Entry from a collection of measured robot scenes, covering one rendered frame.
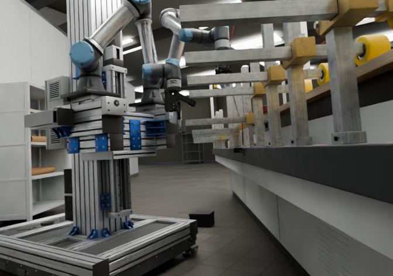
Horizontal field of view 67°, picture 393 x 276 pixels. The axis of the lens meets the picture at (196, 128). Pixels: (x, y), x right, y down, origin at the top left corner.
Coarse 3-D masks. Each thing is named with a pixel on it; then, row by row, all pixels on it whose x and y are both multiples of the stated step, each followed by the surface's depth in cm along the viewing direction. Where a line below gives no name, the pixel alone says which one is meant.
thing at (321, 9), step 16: (288, 0) 52; (304, 0) 52; (320, 0) 52; (336, 0) 52; (384, 0) 52; (192, 16) 52; (208, 16) 52; (224, 16) 52; (240, 16) 52; (256, 16) 52; (272, 16) 52; (288, 16) 52; (304, 16) 53; (320, 16) 53; (368, 16) 54
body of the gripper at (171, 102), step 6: (168, 90) 151; (174, 90) 151; (180, 90) 152; (168, 96) 151; (174, 96) 152; (168, 102) 149; (174, 102) 149; (180, 102) 150; (168, 108) 149; (174, 108) 150; (180, 108) 150
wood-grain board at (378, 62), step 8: (384, 56) 67; (392, 56) 65; (368, 64) 73; (376, 64) 70; (384, 64) 67; (392, 64) 67; (360, 72) 77; (368, 72) 74; (376, 72) 74; (384, 72) 75; (360, 80) 83; (320, 88) 101; (328, 88) 96; (312, 96) 109; (320, 96) 109; (288, 104) 136; (280, 112) 155
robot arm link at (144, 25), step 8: (144, 16) 163; (136, 24) 165; (144, 24) 163; (144, 32) 163; (152, 32) 167; (144, 40) 163; (152, 40) 164; (144, 48) 163; (152, 48) 163; (144, 56) 163; (152, 56) 163; (160, 80) 167
